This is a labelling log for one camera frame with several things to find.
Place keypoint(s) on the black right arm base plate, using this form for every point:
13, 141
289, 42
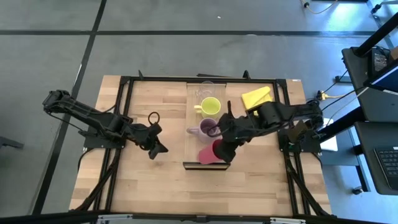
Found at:
312, 145

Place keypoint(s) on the black keyboard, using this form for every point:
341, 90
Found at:
388, 165

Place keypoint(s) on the red cup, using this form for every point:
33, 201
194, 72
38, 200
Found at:
206, 154

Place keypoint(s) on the purple mug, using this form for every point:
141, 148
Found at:
200, 132

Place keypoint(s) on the grey metal rack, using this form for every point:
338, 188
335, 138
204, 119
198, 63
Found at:
380, 23

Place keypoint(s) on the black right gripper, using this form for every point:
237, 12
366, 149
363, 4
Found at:
233, 130

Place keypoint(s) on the brown cardboard box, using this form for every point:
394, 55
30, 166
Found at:
395, 53

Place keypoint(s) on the clear glass cup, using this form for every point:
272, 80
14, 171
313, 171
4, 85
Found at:
206, 88

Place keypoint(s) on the wooden shelf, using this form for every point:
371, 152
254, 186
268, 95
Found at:
192, 147

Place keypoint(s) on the grey furniture foot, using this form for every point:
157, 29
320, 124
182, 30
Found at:
9, 142

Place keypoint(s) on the black desk with devices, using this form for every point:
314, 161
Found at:
373, 105

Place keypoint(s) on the yellow power plug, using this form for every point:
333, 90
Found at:
323, 95

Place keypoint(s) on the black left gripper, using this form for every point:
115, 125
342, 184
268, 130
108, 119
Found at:
152, 133

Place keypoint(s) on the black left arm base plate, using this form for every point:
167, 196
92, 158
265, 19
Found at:
93, 143

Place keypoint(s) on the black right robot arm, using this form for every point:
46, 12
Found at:
273, 113

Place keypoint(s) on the black caster wheel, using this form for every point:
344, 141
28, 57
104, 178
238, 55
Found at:
357, 190

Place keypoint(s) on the black aluminium table frame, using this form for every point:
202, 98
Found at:
168, 79

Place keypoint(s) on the yellow folded cloth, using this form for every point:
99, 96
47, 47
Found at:
255, 96

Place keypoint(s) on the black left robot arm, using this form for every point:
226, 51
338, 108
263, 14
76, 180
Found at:
90, 114

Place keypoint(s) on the black desk with keyboard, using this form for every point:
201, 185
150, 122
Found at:
367, 140

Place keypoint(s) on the black power adapter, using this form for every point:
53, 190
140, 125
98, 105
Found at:
378, 62

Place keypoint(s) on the long black diagonal pole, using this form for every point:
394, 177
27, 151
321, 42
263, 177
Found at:
376, 35

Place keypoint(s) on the yellow mug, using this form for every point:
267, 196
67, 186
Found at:
211, 107

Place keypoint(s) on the short black diagonal pole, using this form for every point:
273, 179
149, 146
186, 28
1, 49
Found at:
342, 124

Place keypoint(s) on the black rig beam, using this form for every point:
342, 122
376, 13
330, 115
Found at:
62, 218

